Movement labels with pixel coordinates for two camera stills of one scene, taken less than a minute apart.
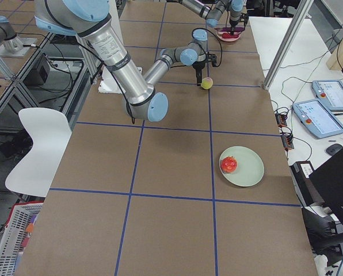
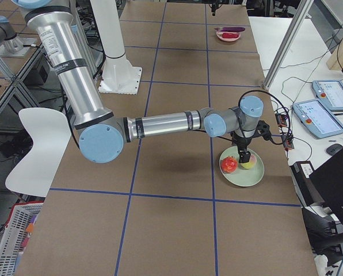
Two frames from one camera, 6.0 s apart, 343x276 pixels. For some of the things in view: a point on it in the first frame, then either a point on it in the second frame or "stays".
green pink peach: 206,83 -> 250,164
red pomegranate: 228,164 stays
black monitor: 334,180 stays
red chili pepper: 227,35 stays
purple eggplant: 236,29 stays
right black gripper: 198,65 -> 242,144
